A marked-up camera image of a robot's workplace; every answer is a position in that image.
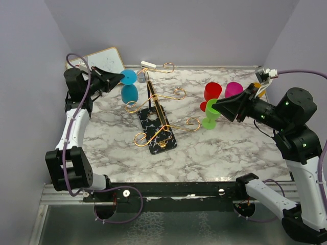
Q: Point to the red wine glass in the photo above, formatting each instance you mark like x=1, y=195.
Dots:
x=212, y=91

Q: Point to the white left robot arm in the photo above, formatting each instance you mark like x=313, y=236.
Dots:
x=68, y=165

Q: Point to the orange wine glass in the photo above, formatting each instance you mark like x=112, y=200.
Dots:
x=261, y=91

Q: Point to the blue wine glass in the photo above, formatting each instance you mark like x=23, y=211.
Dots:
x=129, y=91

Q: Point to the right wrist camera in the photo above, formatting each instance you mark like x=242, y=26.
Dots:
x=265, y=77

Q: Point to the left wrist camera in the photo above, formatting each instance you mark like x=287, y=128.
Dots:
x=83, y=67

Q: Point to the black front mounting bar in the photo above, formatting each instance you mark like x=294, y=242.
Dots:
x=170, y=196

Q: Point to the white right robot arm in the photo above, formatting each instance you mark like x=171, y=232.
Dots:
x=300, y=148

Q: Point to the small framed whiteboard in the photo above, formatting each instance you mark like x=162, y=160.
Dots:
x=107, y=60

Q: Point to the green wine glass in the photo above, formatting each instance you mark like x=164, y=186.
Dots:
x=209, y=122

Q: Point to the white marker eraser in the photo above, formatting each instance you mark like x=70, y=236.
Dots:
x=146, y=64

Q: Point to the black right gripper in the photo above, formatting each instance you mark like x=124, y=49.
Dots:
x=231, y=106

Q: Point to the magenta wine glass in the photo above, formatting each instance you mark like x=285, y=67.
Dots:
x=233, y=88

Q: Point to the black patterned rack base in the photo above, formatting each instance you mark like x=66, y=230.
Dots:
x=159, y=137

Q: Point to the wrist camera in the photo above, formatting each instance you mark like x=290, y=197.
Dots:
x=83, y=67
x=265, y=77

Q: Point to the gold wire glass rack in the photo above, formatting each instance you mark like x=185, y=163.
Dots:
x=153, y=96

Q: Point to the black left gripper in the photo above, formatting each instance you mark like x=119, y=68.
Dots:
x=109, y=80

